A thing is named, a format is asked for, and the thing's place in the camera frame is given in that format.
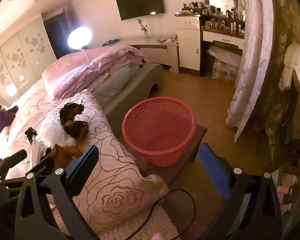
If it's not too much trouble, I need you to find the pink rose in vase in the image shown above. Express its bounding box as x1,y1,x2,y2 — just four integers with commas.
136,18,150,38

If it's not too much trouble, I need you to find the white low console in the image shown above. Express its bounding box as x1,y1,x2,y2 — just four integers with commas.
102,37,180,73

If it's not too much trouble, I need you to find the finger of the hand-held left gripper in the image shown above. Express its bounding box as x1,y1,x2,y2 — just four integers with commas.
0,149,28,180
0,156,56,184

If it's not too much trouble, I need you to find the black wall television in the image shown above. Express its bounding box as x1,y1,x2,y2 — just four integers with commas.
115,0,165,21

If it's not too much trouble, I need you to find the grey mattress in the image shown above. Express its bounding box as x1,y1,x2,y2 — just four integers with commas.
91,65,140,108

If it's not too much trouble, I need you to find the dark patterned curtain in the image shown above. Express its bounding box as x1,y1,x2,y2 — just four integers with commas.
247,0,300,173

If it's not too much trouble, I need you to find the white tall cabinet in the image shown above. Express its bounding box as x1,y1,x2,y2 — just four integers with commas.
175,14,203,77

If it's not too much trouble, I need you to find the wardrobe with flower doors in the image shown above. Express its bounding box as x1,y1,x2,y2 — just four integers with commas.
0,14,58,100

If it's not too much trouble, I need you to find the red plastic basket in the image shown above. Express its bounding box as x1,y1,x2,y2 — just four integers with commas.
122,97,197,167

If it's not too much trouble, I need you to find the grey bed frame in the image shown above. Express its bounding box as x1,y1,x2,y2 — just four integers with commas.
102,62,164,137

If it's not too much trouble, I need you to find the dark wrapper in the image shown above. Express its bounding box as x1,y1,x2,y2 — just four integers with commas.
59,102,89,138

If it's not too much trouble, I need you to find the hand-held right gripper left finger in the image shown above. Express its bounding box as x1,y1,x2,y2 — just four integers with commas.
14,144,100,240

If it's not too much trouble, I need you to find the fluffy pink rug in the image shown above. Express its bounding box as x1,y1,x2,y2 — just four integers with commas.
97,205,180,240

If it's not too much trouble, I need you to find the cream hanging garment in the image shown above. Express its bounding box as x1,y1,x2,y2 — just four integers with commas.
278,42,300,117

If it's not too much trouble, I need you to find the dressing table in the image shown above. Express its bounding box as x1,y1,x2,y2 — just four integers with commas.
200,12,246,77

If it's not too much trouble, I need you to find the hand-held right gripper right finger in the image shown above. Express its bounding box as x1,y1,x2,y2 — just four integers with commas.
199,143,283,240

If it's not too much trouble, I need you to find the purple cloth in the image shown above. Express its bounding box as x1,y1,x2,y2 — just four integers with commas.
0,105,19,143

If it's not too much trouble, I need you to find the small black fuzzy clump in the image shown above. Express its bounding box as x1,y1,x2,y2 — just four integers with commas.
24,127,38,144

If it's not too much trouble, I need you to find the black cable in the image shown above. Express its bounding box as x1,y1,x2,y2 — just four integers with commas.
129,189,197,240

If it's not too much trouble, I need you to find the pink duvet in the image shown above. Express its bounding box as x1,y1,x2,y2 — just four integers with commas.
41,42,150,100

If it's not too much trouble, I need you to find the row of cosmetic bottles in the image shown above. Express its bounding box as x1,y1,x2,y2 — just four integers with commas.
182,1,246,34

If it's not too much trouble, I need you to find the round ring lamp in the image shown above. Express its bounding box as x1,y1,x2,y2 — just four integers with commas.
67,26,93,49

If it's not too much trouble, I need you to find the stool with pink cloth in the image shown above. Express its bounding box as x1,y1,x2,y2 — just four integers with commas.
206,46,243,67

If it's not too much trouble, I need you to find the checked storage box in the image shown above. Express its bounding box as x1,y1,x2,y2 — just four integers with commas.
211,57,240,83

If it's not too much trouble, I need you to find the brown wrapper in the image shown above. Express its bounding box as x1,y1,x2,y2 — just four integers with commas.
44,144,84,170

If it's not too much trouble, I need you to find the white lace curtain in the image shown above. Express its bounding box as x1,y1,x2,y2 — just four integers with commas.
225,0,277,143

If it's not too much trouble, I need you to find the dark wooden stool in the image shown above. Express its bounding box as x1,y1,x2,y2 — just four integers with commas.
117,124,208,188

